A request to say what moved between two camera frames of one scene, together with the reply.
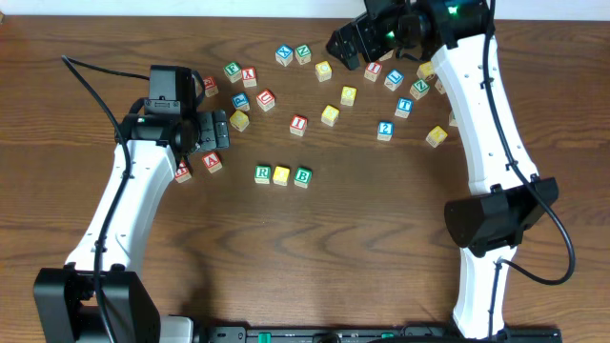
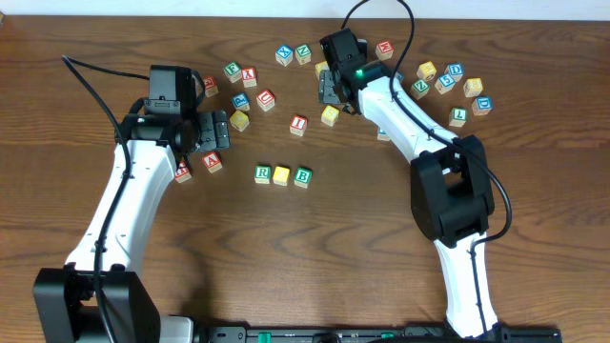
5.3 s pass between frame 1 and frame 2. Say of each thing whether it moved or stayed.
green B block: stayed
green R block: stayed
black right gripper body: moved
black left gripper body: stayed
